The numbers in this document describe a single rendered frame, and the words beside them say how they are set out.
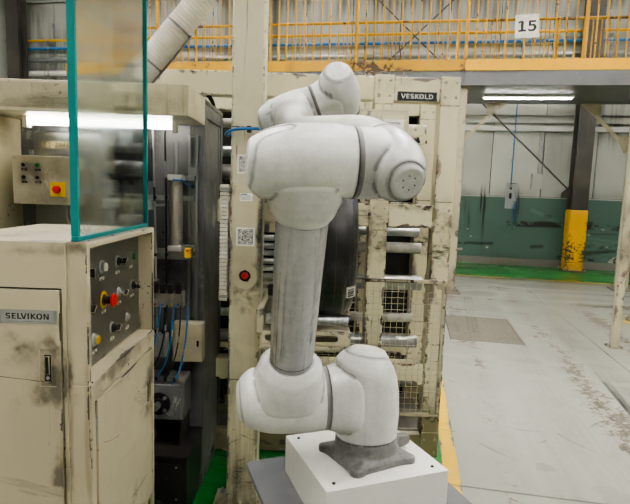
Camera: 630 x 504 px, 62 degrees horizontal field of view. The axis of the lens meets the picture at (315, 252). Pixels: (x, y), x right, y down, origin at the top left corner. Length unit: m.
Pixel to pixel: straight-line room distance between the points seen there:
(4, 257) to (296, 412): 0.82
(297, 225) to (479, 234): 10.54
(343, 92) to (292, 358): 0.70
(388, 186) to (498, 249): 10.63
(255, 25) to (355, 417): 1.52
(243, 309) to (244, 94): 0.86
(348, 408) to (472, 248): 10.26
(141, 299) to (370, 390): 1.00
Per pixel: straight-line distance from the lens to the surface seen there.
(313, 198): 0.90
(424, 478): 1.35
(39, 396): 1.56
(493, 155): 11.52
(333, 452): 1.38
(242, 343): 2.21
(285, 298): 1.05
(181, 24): 2.55
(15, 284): 1.52
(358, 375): 1.26
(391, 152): 0.90
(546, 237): 11.66
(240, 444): 2.38
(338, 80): 1.42
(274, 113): 1.44
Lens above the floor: 1.42
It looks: 7 degrees down
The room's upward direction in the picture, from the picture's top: 2 degrees clockwise
